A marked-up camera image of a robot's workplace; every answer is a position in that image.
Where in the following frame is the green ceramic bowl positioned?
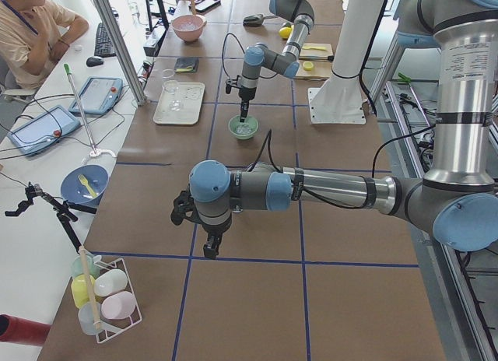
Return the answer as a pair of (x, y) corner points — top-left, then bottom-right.
(228, 115), (259, 140)

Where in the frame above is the blue teach pendant far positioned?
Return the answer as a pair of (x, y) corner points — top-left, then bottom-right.
(79, 76), (124, 116)

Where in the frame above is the clear wine glass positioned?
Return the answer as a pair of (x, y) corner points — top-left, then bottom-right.
(161, 68), (183, 111)

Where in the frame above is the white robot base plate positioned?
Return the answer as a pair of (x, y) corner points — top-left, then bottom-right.
(309, 0), (387, 124)

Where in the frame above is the red cylinder bottle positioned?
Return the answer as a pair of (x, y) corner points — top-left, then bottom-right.
(1, 314), (51, 346)

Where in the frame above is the black keyboard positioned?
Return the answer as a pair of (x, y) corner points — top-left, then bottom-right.
(94, 23), (116, 58)

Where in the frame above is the seated person beige shirt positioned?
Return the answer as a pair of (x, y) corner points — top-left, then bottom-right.
(1, 0), (89, 89)

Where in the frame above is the white wire cup rack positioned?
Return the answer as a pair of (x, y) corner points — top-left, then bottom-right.
(70, 247), (142, 344)

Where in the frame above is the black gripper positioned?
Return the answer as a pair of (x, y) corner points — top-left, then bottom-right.
(170, 189), (232, 259)
(225, 75), (257, 123)

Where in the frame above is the halved lemon slice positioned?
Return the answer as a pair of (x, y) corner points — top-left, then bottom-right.
(303, 61), (314, 71)

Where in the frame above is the large yellow lemon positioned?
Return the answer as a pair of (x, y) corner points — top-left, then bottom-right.
(279, 26), (293, 40)

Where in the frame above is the blue bowl with fork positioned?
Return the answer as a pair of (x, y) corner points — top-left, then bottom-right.
(61, 165), (109, 207)

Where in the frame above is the yellow plastic knife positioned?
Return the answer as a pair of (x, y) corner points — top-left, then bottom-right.
(302, 45), (328, 51)

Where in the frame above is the cream bear serving tray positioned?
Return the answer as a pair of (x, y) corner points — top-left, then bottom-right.
(153, 81), (205, 125)

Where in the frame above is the folded grey cloth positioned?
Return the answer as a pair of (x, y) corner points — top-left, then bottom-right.
(174, 57), (199, 73)

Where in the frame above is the black computer mouse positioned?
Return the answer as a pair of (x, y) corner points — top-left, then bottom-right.
(86, 56), (104, 68)

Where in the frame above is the blue teach pendant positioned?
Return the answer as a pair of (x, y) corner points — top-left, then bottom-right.
(79, 76), (124, 116)
(7, 105), (81, 156)

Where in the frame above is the blue teach pendant near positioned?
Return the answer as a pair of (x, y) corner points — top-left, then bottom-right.
(7, 105), (81, 156)

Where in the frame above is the black camera tripod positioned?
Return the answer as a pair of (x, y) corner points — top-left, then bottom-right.
(4, 183), (97, 253)

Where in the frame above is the pink bowl of ice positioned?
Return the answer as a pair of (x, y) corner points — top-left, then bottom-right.
(171, 15), (207, 42)

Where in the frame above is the wooden cutting board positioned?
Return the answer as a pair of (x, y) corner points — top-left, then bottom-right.
(295, 43), (334, 79)

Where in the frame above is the metal reacher grabber stick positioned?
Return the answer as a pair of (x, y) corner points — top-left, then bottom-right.
(64, 63), (117, 165)

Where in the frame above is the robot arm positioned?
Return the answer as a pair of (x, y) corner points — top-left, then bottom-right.
(226, 0), (314, 123)
(171, 0), (497, 259)

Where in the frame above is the steel cylinder tool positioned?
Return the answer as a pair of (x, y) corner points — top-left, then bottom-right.
(299, 55), (334, 61)

